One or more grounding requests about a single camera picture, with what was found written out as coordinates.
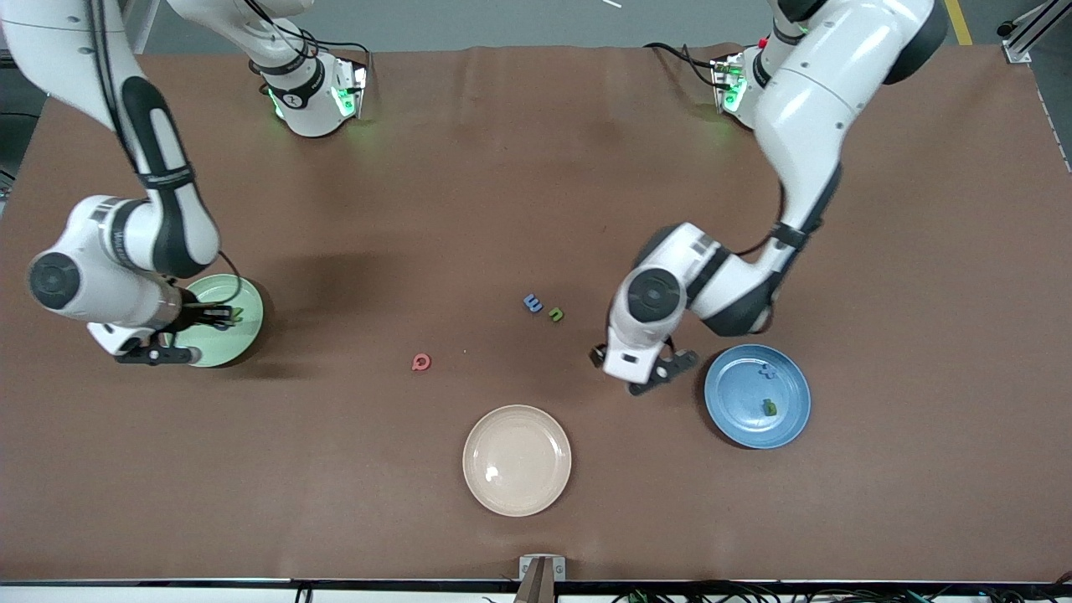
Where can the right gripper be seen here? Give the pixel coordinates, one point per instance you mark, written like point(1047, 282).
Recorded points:
point(194, 316)

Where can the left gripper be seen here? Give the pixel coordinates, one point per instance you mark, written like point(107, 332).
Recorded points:
point(595, 354)

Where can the green foam letter p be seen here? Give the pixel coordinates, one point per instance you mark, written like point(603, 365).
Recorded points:
point(768, 408)

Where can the blue foam letter m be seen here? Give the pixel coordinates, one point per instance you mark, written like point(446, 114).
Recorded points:
point(533, 302)

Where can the red foam letter Q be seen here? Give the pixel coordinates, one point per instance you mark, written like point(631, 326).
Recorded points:
point(416, 362)

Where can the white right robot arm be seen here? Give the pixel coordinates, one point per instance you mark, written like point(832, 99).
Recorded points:
point(59, 50)

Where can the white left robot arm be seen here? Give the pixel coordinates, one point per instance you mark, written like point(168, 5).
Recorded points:
point(837, 84)

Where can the light green plate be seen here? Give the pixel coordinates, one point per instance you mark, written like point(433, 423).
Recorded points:
point(234, 343)

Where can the blue plate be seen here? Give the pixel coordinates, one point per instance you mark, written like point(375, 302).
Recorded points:
point(737, 402)

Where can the beige plate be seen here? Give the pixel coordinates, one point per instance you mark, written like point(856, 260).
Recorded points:
point(517, 461)

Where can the brown table cover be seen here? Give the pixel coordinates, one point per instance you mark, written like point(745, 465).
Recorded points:
point(419, 209)

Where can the grey metal camera bracket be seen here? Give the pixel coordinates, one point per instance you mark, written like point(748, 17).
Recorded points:
point(542, 586)

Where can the aluminium frame profile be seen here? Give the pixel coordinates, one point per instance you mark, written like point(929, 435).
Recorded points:
point(1026, 33)

